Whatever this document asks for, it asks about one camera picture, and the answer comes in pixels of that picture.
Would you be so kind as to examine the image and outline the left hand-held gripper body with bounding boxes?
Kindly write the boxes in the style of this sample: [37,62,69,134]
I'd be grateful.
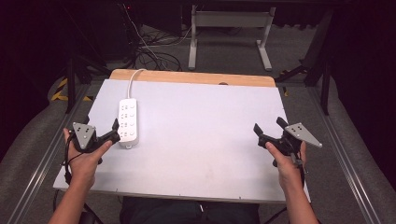
[68,121,117,154]

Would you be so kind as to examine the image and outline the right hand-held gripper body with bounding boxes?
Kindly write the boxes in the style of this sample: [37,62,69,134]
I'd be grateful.
[257,121,323,168]

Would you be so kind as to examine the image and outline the white power strip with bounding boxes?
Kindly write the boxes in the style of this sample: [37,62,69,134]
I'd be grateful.
[117,97,140,149]

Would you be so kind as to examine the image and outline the person's left hand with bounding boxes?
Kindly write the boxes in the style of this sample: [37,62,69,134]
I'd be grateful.
[63,127,114,189]

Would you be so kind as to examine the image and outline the person's right hand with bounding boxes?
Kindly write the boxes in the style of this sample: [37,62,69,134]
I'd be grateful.
[264,140,308,191]

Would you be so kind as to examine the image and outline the yellow black hazard tape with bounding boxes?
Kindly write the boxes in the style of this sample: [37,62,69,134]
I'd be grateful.
[50,77,93,103]

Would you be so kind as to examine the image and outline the black tripod stand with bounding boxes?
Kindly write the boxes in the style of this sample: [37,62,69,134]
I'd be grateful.
[61,6,112,115]

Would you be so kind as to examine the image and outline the white mat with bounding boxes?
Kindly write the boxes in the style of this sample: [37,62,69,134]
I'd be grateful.
[52,78,312,204]

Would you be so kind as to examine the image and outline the black metal stand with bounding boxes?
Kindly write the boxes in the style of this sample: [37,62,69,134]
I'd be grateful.
[275,8,332,117]

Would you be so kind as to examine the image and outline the person's dark trousers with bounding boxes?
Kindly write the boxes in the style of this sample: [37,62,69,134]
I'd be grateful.
[119,195,262,224]

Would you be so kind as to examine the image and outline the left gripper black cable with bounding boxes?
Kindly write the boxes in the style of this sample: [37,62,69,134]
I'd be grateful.
[63,133,78,186]

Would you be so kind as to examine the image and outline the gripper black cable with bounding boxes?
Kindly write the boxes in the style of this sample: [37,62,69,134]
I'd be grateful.
[63,133,78,186]
[292,152,310,189]

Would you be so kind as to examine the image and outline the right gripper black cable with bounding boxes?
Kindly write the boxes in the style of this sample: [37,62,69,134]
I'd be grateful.
[292,152,310,189]

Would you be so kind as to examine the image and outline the white power strip cable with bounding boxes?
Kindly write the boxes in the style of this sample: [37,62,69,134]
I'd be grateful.
[125,68,148,100]

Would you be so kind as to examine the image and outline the tangle of floor cables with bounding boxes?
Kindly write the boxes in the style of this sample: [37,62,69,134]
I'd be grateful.
[118,3,244,72]

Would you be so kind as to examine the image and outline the grey metal desk frame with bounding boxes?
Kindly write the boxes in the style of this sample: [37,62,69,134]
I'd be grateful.
[188,5,276,72]

